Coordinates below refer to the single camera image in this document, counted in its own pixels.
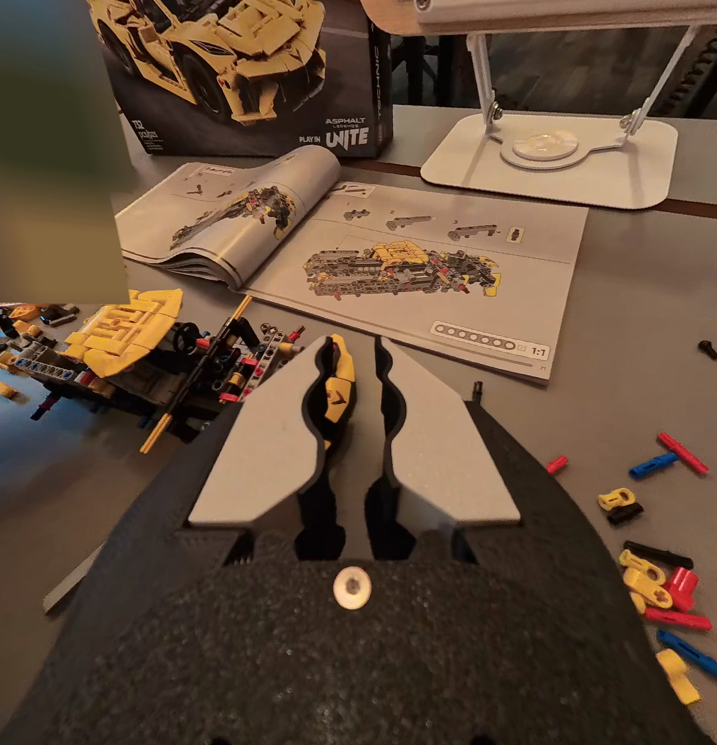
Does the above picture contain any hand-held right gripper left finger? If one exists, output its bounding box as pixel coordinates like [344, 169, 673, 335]
[187, 336, 336, 539]

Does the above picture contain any toy car set box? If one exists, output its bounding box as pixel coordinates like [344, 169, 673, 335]
[85, 0, 394, 159]

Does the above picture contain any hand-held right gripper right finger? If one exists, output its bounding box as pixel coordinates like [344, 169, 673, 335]
[374, 336, 522, 540]

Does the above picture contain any pile of yellow bricks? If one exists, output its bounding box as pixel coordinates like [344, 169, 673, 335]
[0, 303, 81, 402]

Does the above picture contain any yellow black brick car model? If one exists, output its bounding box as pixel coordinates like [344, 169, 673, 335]
[15, 288, 357, 455]

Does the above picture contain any pile of small coloured pins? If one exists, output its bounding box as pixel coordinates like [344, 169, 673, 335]
[544, 430, 717, 706]

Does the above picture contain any grey desk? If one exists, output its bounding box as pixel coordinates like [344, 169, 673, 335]
[0, 105, 717, 745]

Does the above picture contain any open instruction booklet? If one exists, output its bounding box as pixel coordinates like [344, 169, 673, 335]
[115, 144, 589, 385]

